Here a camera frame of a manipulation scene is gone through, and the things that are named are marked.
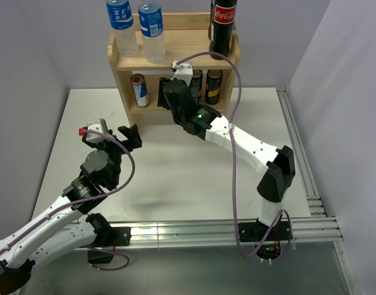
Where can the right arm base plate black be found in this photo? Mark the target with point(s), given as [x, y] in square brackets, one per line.
[252, 230]

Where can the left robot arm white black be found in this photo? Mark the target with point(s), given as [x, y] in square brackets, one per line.
[68, 223]

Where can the blue silver energy drink can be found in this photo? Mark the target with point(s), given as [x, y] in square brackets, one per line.
[138, 83]

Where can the water bottle blue label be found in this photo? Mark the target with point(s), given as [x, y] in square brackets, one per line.
[121, 20]

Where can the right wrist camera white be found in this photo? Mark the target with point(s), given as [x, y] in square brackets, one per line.
[182, 71]

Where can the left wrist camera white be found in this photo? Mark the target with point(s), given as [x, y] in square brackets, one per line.
[94, 133]

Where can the small water bottle blue cap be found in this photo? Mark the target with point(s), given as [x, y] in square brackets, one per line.
[151, 24]

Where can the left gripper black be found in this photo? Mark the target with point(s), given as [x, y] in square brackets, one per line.
[131, 134]

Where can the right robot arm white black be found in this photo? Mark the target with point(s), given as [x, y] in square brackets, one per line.
[276, 165]

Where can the aluminium rail frame front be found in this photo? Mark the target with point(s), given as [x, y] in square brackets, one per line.
[183, 234]

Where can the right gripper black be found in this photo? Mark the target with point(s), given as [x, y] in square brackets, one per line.
[161, 101]

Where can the Coca-Cola bottle red label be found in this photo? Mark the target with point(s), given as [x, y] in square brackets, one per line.
[222, 19]

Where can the aluminium rail frame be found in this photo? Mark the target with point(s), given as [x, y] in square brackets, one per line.
[183, 234]
[312, 195]

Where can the wooden two-tier shelf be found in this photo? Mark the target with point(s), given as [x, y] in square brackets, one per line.
[184, 34]

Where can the aluminium rail frame right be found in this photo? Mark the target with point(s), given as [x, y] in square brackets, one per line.
[312, 195]

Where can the dark green beverage can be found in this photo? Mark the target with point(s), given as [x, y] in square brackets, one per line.
[196, 85]

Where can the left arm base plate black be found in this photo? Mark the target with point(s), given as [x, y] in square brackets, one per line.
[120, 236]

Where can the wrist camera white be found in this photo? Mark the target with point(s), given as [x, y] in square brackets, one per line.
[94, 133]
[182, 71]

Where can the black yellow beverage can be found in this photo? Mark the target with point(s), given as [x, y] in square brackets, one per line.
[213, 86]

